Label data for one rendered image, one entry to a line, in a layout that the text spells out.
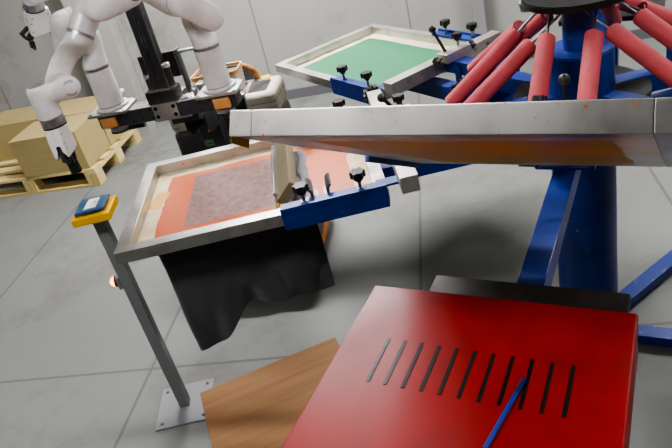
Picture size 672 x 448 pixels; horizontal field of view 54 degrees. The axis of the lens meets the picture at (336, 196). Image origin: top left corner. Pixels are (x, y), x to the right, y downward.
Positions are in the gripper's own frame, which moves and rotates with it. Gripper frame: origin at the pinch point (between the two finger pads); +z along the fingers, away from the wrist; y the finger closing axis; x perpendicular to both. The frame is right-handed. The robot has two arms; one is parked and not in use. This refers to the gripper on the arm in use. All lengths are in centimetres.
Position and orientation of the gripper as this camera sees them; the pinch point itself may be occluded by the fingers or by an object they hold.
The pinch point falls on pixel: (74, 167)
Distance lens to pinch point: 229.7
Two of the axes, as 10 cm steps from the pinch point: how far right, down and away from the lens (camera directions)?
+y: 0.9, 4.7, -8.8
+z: 2.2, 8.5, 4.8
